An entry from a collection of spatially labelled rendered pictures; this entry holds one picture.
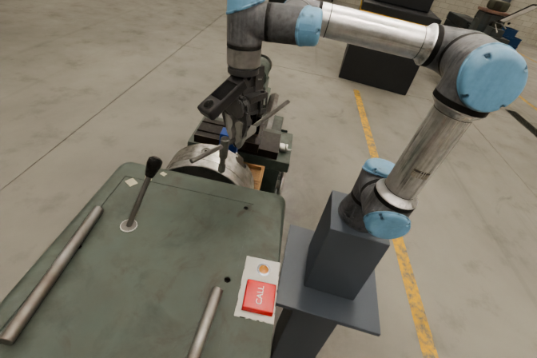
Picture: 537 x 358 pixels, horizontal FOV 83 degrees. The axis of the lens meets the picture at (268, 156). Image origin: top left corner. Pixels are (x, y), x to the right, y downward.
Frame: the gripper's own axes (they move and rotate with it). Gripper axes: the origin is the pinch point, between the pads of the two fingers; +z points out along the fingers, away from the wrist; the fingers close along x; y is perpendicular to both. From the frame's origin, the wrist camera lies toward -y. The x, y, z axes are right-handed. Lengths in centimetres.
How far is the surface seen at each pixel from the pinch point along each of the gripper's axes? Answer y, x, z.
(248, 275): -16.2, -23.4, 14.4
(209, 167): -0.1, 11.2, 13.8
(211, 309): -26.9, -25.1, 12.0
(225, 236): -13.4, -12.7, 13.6
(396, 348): 81, -57, 149
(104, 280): -38.1, -6.9, 11.9
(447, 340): 112, -78, 152
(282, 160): 57, 28, 46
